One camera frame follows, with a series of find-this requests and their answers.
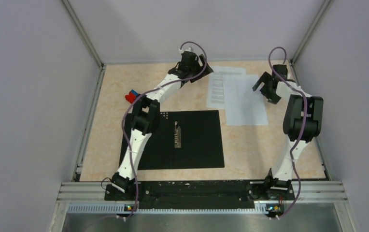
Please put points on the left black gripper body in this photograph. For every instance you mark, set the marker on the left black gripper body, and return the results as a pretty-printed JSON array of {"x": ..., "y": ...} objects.
[{"x": 196, "y": 70}]

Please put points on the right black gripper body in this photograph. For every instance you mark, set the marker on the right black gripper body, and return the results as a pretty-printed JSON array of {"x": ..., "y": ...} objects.
[{"x": 270, "y": 96}]

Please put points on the printed text paper sheet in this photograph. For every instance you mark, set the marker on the printed text paper sheet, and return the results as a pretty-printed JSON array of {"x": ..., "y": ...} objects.
[{"x": 215, "y": 93}]

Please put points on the white paper sheet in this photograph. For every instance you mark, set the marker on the white paper sheet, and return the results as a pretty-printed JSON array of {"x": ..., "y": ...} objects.
[{"x": 243, "y": 106}]

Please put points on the teal folder black inside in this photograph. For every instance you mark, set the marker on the teal folder black inside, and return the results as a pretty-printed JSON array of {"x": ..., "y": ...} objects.
[{"x": 201, "y": 142}]

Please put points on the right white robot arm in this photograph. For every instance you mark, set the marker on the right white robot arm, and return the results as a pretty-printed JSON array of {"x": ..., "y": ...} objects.
[{"x": 302, "y": 122}]

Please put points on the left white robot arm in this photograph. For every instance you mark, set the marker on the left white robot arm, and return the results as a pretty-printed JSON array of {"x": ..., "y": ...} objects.
[{"x": 145, "y": 116}]

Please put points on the metal folder clip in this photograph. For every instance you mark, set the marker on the metal folder clip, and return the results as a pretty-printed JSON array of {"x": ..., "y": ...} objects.
[{"x": 177, "y": 135}]

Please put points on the red blue toy block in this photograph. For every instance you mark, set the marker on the red blue toy block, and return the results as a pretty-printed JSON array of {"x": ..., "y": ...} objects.
[{"x": 132, "y": 96}]

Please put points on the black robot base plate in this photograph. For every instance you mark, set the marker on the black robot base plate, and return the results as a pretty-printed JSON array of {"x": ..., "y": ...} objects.
[{"x": 200, "y": 195}]

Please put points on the white slotted cable duct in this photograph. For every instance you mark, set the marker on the white slotted cable duct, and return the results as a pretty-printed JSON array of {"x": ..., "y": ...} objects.
[{"x": 123, "y": 208}]

